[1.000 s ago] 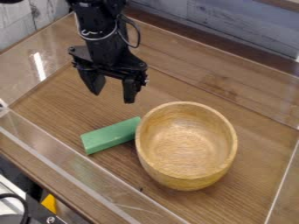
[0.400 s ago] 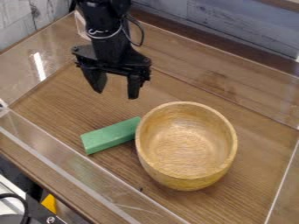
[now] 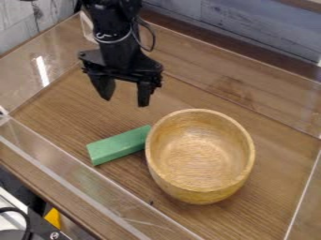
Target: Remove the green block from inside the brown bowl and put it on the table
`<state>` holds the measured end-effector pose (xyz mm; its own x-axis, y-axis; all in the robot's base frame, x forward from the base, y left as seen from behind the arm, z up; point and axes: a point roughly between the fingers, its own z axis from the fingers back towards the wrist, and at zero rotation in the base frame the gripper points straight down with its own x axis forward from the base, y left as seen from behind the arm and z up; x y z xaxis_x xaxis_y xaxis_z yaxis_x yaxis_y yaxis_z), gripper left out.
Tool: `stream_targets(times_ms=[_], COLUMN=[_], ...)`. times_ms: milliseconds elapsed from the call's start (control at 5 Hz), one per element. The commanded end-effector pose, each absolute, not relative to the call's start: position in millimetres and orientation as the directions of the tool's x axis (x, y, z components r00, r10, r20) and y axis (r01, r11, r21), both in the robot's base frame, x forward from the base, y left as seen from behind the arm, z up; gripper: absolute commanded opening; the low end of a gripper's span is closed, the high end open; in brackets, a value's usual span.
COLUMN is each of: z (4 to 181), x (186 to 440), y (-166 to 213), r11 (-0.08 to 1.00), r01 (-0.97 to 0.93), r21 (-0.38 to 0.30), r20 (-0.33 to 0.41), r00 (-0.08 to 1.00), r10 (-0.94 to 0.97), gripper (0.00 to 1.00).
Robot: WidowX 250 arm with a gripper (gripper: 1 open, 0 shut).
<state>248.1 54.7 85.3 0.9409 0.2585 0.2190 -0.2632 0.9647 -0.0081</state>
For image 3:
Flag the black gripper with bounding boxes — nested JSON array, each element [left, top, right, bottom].
[[77, 37, 163, 107]]

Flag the green rectangular block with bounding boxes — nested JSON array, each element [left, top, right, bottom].
[[87, 125, 151, 166]]

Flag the brown wooden bowl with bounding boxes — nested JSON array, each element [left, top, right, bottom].
[[145, 109, 255, 205]]

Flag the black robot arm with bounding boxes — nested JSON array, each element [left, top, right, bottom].
[[77, 0, 163, 107]]

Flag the yellow black device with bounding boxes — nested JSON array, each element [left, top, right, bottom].
[[28, 206, 77, 240]]

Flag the clear acrylic corner bracket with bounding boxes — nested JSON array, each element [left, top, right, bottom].
[[79, 11, 96, 43]]

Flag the clear acrylic enclosure walls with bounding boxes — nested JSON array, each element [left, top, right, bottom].
[[0, 12, 321, 240]]

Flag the black cable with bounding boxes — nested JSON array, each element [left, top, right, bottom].
[[0, 207, 32, 240]]

